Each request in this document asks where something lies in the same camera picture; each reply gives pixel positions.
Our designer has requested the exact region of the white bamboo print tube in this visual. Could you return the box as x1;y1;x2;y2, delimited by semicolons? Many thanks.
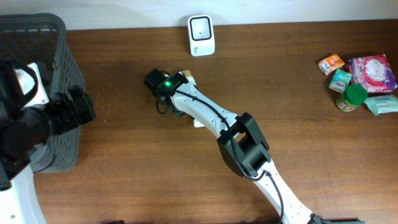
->
182;70;204;128

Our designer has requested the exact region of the orange tissue packet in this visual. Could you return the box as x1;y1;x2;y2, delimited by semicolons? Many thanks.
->
318;54;345;75

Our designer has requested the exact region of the teal tissue packet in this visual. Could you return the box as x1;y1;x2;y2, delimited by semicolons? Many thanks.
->
329;69;352;93

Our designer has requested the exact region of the green lid jar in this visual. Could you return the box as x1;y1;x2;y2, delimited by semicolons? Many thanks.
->
336;84;368;112

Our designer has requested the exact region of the red purple snack bag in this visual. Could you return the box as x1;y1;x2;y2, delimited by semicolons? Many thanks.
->
347;54;397;93

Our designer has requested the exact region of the mint toilet tissue pack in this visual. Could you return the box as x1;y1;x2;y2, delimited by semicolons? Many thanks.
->
364;95;398;116

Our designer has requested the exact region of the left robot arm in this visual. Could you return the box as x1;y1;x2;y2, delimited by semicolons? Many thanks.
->
1;60;96;223

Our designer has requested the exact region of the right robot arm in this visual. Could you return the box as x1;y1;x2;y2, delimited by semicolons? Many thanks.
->
144;69;316;224

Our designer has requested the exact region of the dark grey plastic basket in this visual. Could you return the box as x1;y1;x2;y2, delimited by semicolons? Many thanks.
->
1;13;85;173

